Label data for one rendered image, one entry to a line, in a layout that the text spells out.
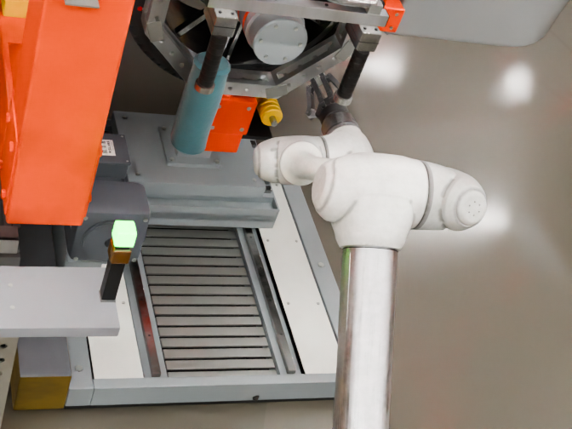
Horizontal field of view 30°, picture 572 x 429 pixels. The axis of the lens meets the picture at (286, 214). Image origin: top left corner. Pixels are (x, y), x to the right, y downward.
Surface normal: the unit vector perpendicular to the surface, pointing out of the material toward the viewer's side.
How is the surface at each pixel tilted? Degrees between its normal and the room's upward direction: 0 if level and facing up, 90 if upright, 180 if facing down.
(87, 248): 90
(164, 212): 90
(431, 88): 0
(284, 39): 90
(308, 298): 0
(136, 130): 0
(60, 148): 90
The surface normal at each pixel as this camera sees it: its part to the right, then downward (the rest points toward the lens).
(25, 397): 0.25, 0.70
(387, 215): 0.33, 0.00
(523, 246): 0.29, -0.71
